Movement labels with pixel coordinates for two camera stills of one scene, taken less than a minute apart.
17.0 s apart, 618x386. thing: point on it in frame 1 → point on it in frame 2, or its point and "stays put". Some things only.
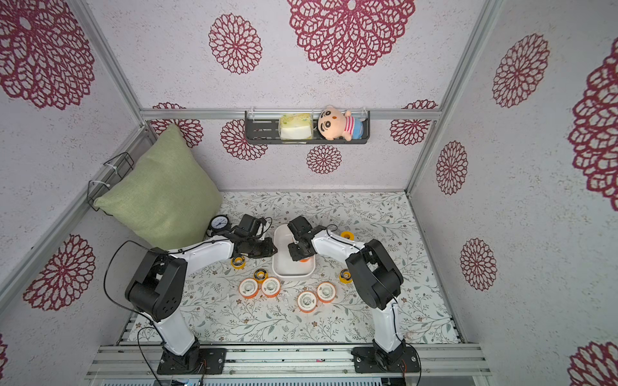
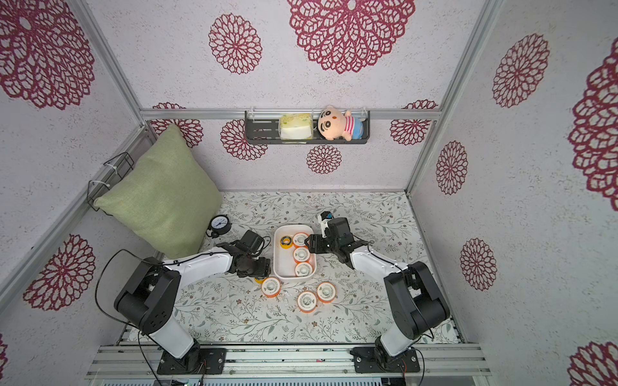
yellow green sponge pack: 296,127 stays put
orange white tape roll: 248,288 → 302,269
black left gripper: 269,248 → 264,271
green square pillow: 166,198 stays put
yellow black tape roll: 345,277 → 286,242
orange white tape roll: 270,287 stays put
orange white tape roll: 326,292 stays put
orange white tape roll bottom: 306,301 stays put
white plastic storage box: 282,264 stays put
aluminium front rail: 293,362 stays put
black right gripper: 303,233 → 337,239
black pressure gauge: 218,223 stays put
